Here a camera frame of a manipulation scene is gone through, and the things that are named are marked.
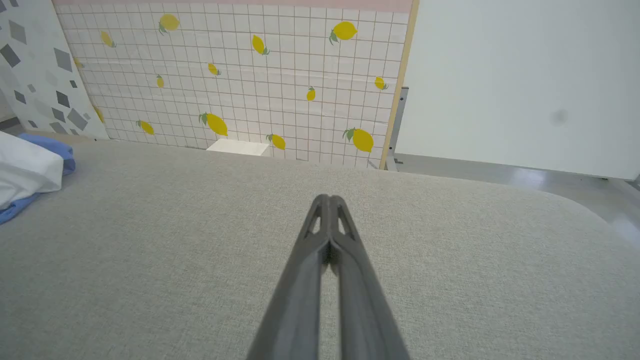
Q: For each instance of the lemon print grid panel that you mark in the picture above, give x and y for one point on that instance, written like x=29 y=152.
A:
x=240 y=100

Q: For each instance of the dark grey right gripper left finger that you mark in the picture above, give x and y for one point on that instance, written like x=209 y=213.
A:
x=295 y=300

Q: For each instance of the white rectangular box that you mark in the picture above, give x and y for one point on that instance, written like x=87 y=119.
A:
x=237 y=147

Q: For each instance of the grey fabric padded table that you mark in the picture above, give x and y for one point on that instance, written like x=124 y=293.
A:
x=150 y=250

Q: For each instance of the lemon-print grid divider screen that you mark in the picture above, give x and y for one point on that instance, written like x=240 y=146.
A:
x=400 y=75

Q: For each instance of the grey diamond pattern panel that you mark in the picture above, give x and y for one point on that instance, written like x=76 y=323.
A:
x=35 y=75

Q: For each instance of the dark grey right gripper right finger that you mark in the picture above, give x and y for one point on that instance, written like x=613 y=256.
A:
x=362 y=310

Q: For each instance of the grey metal frame foot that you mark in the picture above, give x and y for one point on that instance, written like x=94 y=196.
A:
x=398 y=125

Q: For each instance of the white and blue shirt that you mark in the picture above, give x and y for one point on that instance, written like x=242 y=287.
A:
x=25 y=170

